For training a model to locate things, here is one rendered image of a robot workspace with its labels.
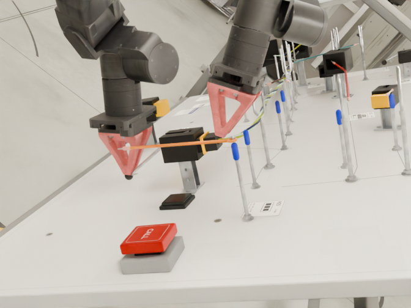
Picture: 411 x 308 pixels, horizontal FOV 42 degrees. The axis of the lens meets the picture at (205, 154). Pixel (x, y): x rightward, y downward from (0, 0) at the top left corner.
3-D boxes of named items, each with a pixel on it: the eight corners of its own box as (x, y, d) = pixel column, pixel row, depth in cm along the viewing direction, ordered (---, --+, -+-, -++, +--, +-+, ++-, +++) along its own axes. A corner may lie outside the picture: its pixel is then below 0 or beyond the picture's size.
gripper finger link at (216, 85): (248, 137, 80) (265, 77, 78) (239, 146, 73) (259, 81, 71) (205, 124, 81) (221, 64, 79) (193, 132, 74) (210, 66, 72)
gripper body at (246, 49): (263, 84, 80) (278, 35, 78) (253, 91, 70) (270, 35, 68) (222, 71, 81) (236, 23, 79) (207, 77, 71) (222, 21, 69)
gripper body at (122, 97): (158, 117, 85) (155, 70, 83) (128, 134, 76) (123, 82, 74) (122, 115, 87) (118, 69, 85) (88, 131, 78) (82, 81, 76)
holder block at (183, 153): (174, 154, 83) (169, 130, 82) (208, 151, 81) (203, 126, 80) (164, 163, 79) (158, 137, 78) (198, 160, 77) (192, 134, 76)
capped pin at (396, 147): (393, 151, 80) (387, 95, 77) (390, 149, 81) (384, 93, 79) (403, 150, 79) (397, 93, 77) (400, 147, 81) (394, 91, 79)
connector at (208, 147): (194, 148, 81) (191, 135, 80) (224, 143, 79) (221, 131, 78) (188, 154, 78) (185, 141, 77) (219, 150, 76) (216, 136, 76)
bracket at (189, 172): (191, 183, 84) (185, 153, 82) (205, 183, 83) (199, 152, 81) (180, 194, 80) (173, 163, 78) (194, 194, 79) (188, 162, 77)
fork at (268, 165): (262, 170, 83) (246, 80, 80) (264, 165, 85) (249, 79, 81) (274, 168, 83) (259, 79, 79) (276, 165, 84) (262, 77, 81)
